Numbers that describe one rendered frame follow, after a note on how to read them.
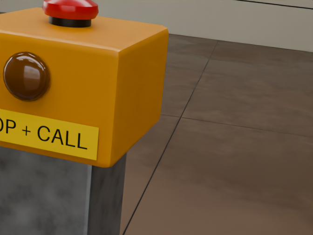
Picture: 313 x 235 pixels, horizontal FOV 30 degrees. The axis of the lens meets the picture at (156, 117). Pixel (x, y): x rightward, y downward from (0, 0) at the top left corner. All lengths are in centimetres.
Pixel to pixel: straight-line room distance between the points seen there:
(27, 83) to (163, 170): 264
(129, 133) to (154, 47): 7
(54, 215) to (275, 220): 227
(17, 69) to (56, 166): 8
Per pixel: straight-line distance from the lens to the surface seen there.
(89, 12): 41
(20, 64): 37
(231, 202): 275
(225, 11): 705
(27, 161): 42
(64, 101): 37
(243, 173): 310
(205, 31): 709
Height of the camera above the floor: 115
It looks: 17 degrees down
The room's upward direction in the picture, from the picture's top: 6 degrees clockwise
